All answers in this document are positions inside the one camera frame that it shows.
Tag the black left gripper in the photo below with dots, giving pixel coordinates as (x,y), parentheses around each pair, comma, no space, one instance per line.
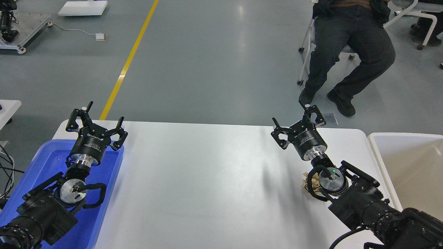
(90,145)

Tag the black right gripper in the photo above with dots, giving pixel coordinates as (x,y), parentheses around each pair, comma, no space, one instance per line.
(308,141)

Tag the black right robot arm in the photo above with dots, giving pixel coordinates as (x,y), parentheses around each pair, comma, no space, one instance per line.
(354,195)

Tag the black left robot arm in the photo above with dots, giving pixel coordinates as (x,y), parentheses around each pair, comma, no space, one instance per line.
(48,211)

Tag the right metal floor plate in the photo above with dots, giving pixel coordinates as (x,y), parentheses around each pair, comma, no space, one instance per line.
(330,119)

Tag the white side table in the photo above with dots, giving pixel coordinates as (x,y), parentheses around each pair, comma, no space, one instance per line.
(9,108)

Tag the beige plastic bin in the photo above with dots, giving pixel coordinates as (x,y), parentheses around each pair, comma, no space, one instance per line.
(412,168)

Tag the white flat board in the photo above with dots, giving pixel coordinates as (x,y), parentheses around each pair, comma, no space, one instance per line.
(83,8)

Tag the metal cart platform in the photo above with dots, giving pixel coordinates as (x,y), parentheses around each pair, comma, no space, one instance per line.
(29,25)

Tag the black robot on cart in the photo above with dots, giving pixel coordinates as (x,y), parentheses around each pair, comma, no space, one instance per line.
(7,18)

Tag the white power adapter with cable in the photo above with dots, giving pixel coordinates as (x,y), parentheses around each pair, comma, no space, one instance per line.
(97,36)

